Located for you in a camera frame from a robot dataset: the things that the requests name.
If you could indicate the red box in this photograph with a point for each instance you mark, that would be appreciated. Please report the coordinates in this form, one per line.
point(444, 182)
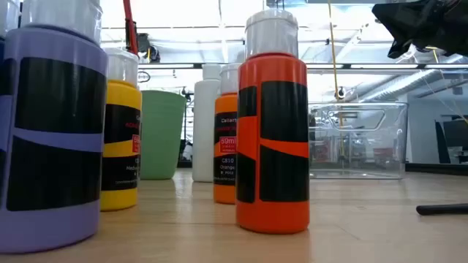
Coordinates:
point(383, 152)

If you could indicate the large white paint bottle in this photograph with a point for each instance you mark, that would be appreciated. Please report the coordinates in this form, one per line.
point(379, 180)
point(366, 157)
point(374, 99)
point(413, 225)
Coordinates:
point(204, 128)

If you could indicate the green plastic cup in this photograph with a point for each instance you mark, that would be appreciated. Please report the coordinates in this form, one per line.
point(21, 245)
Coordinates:
point(161, 139)

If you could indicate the small orange paint bottle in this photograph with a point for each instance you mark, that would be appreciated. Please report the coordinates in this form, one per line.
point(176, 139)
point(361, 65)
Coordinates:
point(225, 104)

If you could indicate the small red-orange paint bottle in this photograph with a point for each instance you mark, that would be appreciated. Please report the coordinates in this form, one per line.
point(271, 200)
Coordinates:
point(274, 69)

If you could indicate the black computer monitor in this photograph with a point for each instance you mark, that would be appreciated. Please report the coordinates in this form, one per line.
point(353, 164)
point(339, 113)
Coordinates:
point(457, 133)

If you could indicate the small yellow paint bottle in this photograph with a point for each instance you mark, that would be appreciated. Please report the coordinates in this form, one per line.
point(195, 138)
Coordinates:
point(120, 95)

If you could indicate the clear plastic bin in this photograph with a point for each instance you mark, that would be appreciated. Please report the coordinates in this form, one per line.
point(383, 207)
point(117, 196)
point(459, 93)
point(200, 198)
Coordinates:
point(398, 146)

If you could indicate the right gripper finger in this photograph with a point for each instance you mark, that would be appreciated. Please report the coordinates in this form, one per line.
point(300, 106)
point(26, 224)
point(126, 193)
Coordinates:
point(409, 22)
point(400, 49)

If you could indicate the silver ventilation duct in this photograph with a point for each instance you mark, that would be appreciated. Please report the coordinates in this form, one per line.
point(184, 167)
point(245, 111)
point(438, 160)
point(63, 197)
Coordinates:
point(420, 78)

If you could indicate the small purple paint bottle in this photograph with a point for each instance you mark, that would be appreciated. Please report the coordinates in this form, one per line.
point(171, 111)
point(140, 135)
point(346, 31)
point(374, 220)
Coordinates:
point(55, 226)

